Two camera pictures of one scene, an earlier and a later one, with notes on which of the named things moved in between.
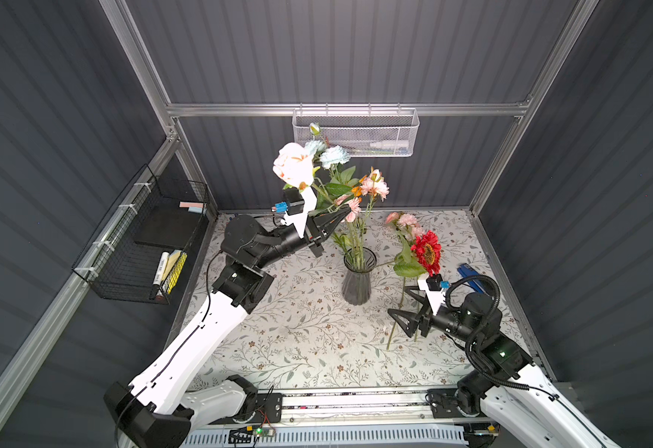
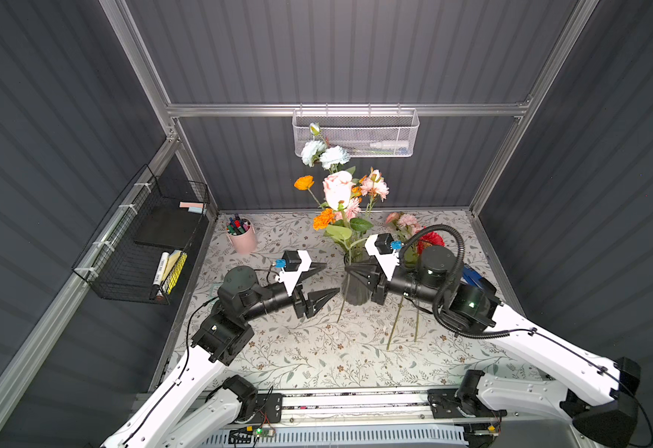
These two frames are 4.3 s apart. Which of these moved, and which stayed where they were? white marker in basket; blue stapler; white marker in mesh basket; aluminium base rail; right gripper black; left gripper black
Moved: right gripper black; left gripper black
Stayed: white marker in basket; blue stapler; white marker in mesh basket; aluminium base rail
